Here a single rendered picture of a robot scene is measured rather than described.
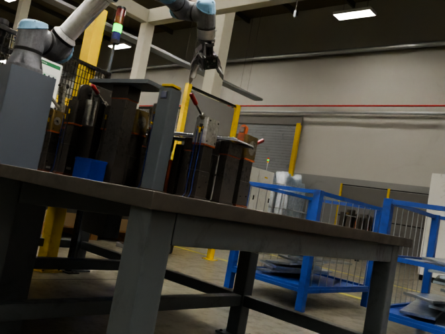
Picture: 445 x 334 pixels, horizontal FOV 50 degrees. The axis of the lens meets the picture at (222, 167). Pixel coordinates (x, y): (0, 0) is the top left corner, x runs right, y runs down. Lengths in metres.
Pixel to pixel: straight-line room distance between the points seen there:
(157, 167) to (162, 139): 0.12
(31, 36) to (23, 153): 0.49
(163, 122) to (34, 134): 0.54
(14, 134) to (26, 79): 0.23
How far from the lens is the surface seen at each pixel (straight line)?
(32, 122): 2.16
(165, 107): 2.04
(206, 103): 5.83
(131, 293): 1.13
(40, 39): 2.25
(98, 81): 2.31
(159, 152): 2.01
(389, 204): 3.52
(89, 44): 3.84
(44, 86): 2.19
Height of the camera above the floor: 0.70
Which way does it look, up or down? 4 degrees up
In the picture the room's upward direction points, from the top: 10 degrees clockwise
